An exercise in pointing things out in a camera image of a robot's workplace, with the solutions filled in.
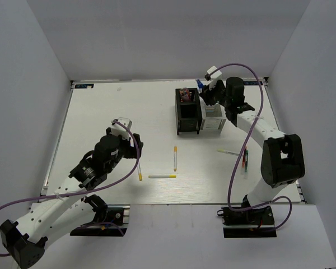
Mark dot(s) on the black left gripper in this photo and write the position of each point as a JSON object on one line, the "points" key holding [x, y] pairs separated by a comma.
{"points": [[132, 151]]}

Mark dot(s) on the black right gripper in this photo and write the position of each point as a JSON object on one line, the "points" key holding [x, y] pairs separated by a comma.
{"points": [[207, 93]]}

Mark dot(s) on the blue capped spray bottle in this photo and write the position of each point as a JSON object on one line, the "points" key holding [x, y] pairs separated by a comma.
{"points": [[200, 85]]}

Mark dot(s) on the clear tube of markers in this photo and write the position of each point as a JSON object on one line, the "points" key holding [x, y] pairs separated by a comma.
{"points": [[185, 95]]}

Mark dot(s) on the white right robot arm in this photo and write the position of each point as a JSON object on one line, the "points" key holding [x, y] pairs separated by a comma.
{"points": [[282, 161]]}

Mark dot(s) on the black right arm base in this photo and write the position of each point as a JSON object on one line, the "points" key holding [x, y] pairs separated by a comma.
{"points": [[254, 223]]}

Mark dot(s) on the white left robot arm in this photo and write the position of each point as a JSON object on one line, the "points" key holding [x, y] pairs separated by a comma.
{"points": [[25, 239]]}

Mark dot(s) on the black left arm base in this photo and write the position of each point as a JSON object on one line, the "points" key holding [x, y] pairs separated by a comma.
{"points": [[103, 220]]}

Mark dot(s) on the white slotted organizer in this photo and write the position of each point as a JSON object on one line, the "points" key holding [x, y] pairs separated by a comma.
{"points": [[213, 116]]}

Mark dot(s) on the dark logo sticker right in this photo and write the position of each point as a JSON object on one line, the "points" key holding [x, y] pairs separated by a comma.
{"points": [[252, 83]]}

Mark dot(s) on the dark logo sticker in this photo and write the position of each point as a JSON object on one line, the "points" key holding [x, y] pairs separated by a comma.
{"points": [[84, 86], [252, 83]]}

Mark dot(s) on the black slotted organizer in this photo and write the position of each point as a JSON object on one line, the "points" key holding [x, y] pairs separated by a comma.
{"points": [[188, 113]]}

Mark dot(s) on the orange tipped marker middle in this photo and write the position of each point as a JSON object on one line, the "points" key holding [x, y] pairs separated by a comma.
{"points": [[175, 158]]}

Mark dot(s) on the yellow capped marker horizontal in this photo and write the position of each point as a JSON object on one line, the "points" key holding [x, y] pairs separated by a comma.
{"points": [[162, 176]]}

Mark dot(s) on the pale yellow capped marker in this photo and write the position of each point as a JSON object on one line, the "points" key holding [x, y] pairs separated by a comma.
{"points": [[228, 152]]}

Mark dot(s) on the green capped marker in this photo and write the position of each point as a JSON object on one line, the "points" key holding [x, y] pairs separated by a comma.
{"points": [[246, 164]]}

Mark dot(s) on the dark logo sticker left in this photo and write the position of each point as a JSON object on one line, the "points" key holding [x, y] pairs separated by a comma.
{"points": [[84, 86]]}

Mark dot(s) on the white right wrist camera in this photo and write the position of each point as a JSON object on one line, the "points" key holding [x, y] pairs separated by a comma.
{"points": [[212, 75]]}

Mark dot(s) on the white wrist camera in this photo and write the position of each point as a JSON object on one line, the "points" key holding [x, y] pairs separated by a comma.
{"points": [[212, 75], [120, 127]]}

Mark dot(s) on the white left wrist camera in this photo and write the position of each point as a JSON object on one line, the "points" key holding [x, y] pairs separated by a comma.
{"points": [[120, 127]]}

